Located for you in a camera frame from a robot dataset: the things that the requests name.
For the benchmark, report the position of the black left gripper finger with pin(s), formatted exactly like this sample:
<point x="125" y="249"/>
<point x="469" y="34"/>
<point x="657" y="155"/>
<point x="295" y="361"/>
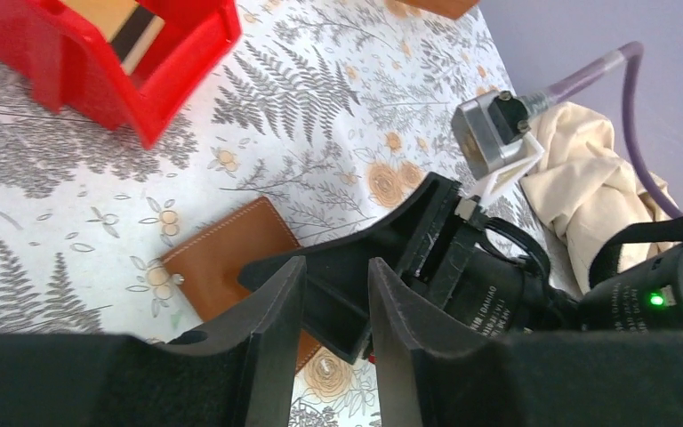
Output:
<point x="235" y="370"/>

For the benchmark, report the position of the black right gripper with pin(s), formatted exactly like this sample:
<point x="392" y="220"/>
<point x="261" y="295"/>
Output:
<point x="493" y="277"/>

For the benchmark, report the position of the brown leather card holder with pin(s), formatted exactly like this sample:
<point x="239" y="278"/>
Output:
<point x="211" y="260"/>

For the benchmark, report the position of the red plastic bin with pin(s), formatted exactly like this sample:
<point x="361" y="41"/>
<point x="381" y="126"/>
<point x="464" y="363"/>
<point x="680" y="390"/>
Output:
<point x="69" y="63"/>

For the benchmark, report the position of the floral patterned table mat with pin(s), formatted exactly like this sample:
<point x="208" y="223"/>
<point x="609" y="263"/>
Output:
<point x="331" y="109"/>

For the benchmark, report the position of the beige crumpled cloth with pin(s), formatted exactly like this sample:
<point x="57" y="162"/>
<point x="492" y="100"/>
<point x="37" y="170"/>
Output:
<point x="581" y="189"/>

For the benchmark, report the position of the wooden compartment tray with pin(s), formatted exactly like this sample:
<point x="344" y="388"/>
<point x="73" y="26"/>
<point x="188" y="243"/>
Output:
<point x="451" y="9"/>

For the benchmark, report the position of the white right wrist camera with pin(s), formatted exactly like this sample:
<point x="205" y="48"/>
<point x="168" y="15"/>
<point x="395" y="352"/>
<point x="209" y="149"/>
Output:
<point x="494" y="134"/>

